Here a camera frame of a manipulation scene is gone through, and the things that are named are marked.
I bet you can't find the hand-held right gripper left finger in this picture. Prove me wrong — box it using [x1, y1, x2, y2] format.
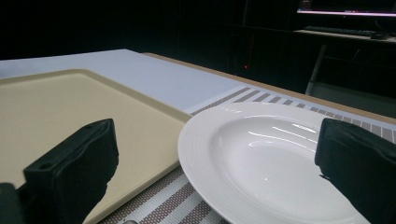
[22, 118, 120, 224]

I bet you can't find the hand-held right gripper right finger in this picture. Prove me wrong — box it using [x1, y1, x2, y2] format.
[314, 117, 396, 224]

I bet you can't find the beige plastic tray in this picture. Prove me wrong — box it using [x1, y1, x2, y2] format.
[0, 68, 192, 224]

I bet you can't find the white deep plate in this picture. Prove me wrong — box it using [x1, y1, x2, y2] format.
[177, 102, 372, 224]

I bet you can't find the striped placemat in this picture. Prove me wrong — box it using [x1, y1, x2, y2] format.
[96, 86, 396, 224]

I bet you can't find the wooden desk with metal legs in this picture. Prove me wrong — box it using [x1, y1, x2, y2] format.
[293, 29, 396, 96]

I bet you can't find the black keyboard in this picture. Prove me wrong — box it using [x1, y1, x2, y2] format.
[304, 25, 376, 36]

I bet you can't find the computer monitor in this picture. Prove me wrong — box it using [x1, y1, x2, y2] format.
[296, 0, 396, 18]

